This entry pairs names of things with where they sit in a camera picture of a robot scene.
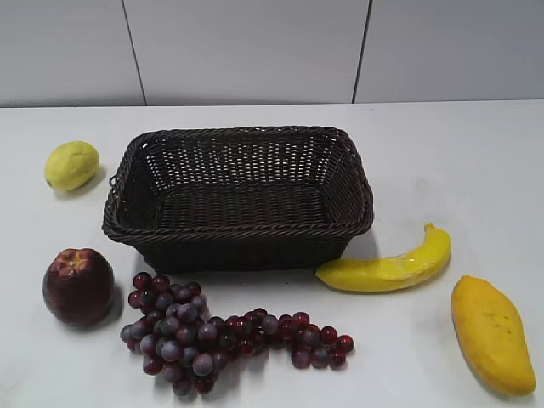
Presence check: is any yellow banana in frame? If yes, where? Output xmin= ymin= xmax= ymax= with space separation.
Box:
xmin=315 ymin=223 xmax=452 ymax=293

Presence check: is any dark red apple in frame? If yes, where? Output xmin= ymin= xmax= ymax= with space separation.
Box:
xmin=42 ymin=248 xmax=114 ymax=328

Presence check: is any purple red grape bunch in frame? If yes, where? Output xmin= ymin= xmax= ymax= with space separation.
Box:
xmin=120 ymin=272 xmax=355 ymax=397

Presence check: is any yellow lemon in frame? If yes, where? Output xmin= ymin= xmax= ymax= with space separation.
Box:
xmin=45 ymin=141 xmax=99 ymax=191

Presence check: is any orange yellow mango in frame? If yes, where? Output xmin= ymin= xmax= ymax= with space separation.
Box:
xmin=451 ymin=275 xmax=537 ymax=396

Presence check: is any dark woven wicker basket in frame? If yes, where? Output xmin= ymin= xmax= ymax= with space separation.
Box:
xmin=102 ymin=126 xmax=374 ymax=274

